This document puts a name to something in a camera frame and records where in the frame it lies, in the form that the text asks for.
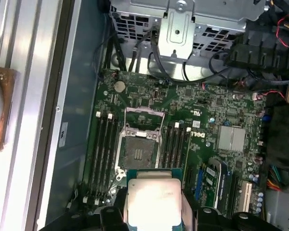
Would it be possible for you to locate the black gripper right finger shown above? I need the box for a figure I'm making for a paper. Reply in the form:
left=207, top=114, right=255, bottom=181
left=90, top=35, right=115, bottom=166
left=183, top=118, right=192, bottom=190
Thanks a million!
left=182, top=190, right=280, bottom=231

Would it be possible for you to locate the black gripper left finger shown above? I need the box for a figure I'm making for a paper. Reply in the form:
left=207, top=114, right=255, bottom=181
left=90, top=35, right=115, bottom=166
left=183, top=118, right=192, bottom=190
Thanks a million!
left=39, top=188, right=128, bottom=231

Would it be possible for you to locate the silver CPU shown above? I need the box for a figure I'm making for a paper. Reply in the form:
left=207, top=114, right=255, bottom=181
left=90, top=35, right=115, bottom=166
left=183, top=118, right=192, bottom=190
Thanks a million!
left=125, top=168, right=185, bottom=231

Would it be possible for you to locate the metal socket cover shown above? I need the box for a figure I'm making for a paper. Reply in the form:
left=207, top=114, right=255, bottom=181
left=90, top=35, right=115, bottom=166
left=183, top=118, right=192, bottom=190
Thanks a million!
left=124, top=107, right=166, bottom=135

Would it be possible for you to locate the CPU socket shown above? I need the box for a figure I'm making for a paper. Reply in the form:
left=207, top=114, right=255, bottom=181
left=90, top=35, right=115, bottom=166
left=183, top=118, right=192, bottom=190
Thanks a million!
left=114, top=127, right=163, bottom=174

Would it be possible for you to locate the long black expansion slot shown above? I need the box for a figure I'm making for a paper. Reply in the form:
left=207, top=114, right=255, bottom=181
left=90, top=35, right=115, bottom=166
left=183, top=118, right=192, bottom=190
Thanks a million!
left=230, top=172, right=239, bottom=213

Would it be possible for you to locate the white expansion slot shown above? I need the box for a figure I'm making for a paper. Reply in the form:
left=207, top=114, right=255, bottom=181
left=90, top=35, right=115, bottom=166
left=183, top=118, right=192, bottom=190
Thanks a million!
left=240, top=181, right=253, bottom=213

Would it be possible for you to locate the short black expansion slot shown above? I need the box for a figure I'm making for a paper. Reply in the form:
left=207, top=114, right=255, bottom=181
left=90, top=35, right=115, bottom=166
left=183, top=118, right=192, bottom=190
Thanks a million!
left=186, top=167, right=195, bottom=191

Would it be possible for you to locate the RAM slot with white clips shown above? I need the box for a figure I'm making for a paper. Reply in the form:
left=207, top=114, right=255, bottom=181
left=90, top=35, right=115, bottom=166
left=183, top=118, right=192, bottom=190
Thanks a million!
left=170, top=121, right=179, bottom=169
left=83, top=111, right=102, bottom=205
left=184, top=127, right=192, bottom=170
left=101, top=113, right=114, bottom=204

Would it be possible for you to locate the silver power supply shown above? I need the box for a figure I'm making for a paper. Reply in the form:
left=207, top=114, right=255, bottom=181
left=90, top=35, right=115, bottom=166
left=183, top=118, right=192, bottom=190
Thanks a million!
left=264, top=189, right=289, bottom=231

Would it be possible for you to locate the silver chipset heatsink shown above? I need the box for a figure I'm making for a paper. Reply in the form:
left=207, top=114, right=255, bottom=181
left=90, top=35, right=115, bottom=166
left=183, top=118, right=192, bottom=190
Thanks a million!
left=217, top=125, right=247, bottom=152

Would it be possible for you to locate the black plastic shroud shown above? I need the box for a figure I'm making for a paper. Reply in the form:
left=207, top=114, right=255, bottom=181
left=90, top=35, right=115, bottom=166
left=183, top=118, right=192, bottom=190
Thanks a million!
left=264, top=104, right=289, bottom=169

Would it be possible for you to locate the green motherboard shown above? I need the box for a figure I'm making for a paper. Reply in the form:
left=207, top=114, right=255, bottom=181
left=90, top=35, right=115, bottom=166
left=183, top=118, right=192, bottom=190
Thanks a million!
left=83, top=68, right=268, bottom=231

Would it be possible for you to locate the black open PC case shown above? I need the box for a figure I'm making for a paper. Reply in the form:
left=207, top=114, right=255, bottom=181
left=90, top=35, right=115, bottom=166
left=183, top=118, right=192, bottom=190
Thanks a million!
left=37, top=0, right=289, bottom=231

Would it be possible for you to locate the silver perforated drive cage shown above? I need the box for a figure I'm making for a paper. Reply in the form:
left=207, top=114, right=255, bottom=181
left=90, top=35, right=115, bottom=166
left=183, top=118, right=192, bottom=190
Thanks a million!
left=109, top=0, right=272, bottom=60

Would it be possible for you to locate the multicolour power wire bundle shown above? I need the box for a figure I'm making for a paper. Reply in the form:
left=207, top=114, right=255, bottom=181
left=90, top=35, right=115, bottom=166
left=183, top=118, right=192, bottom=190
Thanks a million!
left=266, top=165, right=289, bottom=193

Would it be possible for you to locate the black plastic duct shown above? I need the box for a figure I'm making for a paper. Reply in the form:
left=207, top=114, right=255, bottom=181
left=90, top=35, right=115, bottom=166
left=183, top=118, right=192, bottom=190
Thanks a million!
left=225, top=30, right=289, bottom=81

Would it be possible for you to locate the silver metal bracket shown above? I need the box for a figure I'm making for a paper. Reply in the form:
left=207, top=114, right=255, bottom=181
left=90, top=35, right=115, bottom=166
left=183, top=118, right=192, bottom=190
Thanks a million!
left=158, top=11, right=196, bottom=59

